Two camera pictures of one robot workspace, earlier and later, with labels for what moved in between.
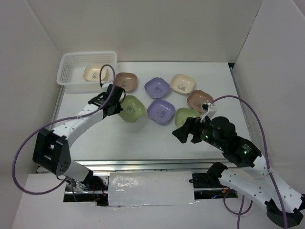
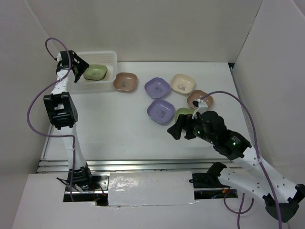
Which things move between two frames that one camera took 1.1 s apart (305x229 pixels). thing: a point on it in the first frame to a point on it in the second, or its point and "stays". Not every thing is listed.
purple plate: [157, 88] stays
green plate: [133, 109] to [95, 72]
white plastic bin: [86, 72] stays
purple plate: [160, 110] stays
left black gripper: [117, 109] to [83, 66]
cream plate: [182, 84] stays
